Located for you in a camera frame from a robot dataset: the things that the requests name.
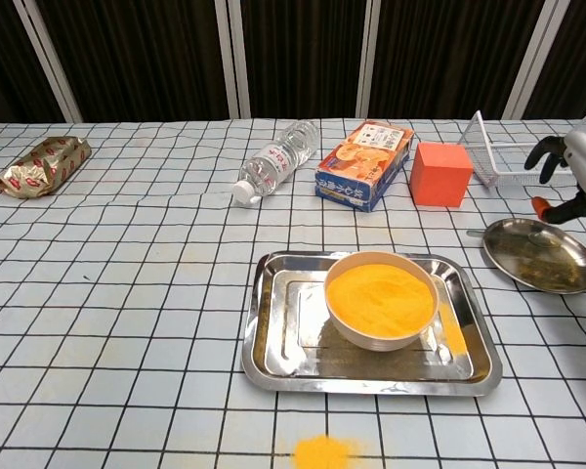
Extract small metal spoon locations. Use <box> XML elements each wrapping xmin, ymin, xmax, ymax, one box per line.
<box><xmin>466</xmin><ymin>228</ymin><xmax>553</xmax><ymax>246</ymax></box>

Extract bowl of orange powder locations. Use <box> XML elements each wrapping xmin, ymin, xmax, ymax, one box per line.
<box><xmin>324</xmin><ymin>251</ymin><xmax>440</xmax><ymax>354</ymax></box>

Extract rectangular steel tray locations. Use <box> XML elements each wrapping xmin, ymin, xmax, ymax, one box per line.
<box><xmin>240</xmin><ymin>250</ymin><xmax>504</xmax><ymax>397</ymax></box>

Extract white grid-patterned tablecloth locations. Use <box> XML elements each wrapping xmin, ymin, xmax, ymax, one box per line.
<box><xmin>0</xmin><ymin>116</ymin><xmax>586</xmax><ymax>469</ymax></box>

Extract round steel plate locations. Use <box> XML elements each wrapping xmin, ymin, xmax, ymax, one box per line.
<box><xmin>482</xmin><ymin>218</ymin><xmax>586</xmax><ymax>295</ymax></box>

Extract orange blue snack box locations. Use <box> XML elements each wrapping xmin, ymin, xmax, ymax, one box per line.
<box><xmin>314</xmin><ymin>120</ymin><xmax>415</xmax><ymax>213</ymax></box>

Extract clear plastic water bottle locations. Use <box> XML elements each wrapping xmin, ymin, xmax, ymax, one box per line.
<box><xmin>231</xmin><ymin>119</ymin><xmax>321</xmax><ymax>206</ymax></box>

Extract spilled orange powder pile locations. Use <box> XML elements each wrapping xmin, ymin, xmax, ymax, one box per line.
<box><xmin>291</xmin><ymin>433</ymin><xmax>357</xmax><ymax>469</ymax></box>

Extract black folding screen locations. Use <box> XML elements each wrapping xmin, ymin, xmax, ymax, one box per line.
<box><xmin>0</xmin><ymin>0</ymin><xmax>586</xmax><ymax>124</ymax></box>

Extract gold foil snack packet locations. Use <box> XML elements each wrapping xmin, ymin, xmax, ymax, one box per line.
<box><xmin>0</xmin><ymin>136</ymin><xmax>93</xmax><ymax>199</ymax></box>

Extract white wire rack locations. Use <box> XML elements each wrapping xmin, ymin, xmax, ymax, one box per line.
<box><xmin>457</xmin><ymin>106</ymin><xmax>586</xmax><ymax>190</ymax></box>

